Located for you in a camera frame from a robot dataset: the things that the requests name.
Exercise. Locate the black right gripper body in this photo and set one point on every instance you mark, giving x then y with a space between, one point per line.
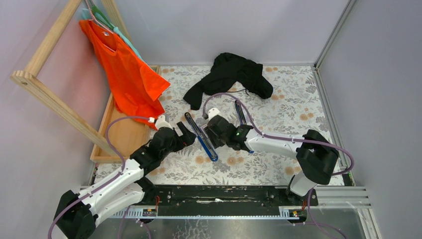
219 141

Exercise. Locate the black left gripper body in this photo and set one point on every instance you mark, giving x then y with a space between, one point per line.
177 145

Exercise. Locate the blue stapler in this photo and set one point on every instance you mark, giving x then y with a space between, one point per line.
240 113
202 138

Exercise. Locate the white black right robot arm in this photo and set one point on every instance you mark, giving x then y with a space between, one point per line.
313 152

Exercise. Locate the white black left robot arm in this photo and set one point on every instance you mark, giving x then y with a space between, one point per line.
78 214

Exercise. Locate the wooden tray base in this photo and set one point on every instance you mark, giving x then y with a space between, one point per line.
126 135

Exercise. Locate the orange t-shirt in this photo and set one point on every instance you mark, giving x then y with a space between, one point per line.
136 88

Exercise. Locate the black crumpled garment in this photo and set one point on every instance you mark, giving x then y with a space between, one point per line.
227 69

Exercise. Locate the floral tablecloth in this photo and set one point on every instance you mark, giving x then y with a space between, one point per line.
294 108

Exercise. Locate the pink clothes hanger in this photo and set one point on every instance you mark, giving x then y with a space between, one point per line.
99 23

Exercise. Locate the teal hanging garment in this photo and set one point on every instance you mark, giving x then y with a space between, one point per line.
86 15

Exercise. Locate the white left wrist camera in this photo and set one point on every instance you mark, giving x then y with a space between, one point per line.
161 122

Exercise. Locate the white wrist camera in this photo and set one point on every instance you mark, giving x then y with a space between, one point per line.
161 122
212 113

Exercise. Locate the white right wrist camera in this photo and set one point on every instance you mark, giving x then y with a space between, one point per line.
212 113

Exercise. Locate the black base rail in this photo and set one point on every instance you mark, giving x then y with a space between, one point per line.
211 201

